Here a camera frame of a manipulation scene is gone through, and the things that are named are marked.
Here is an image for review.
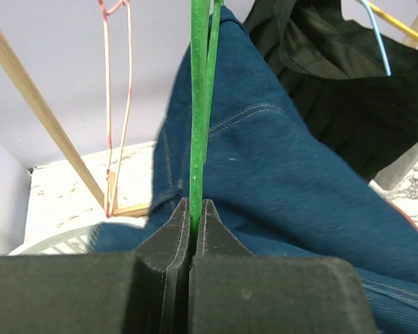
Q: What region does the wooden clothes rack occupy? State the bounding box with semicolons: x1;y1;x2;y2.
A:
0;8;153;218

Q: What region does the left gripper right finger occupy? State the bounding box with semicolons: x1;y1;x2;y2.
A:
188;200;377;334

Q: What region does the white laundry basket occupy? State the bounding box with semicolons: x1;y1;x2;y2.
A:
8;217;150;257

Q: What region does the green hanger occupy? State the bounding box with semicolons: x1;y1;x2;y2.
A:
189;0;224;248

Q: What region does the pink wire hanger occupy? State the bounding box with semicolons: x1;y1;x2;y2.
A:
98;0;134;218

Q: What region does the dark blue denim skirt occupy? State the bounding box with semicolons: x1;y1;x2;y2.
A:
92;8;418;333

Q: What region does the grey white garment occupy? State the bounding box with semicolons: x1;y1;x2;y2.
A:
373;142;418;191

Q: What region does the black garment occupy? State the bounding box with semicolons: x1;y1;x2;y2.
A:
245;0;418;181

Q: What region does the light blue hanger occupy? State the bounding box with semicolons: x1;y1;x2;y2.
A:
359;0;392;77

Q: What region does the yellow hanger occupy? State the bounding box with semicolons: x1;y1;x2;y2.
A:
364;0;418;43

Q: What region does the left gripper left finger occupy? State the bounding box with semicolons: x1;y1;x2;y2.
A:
0;199;191;333

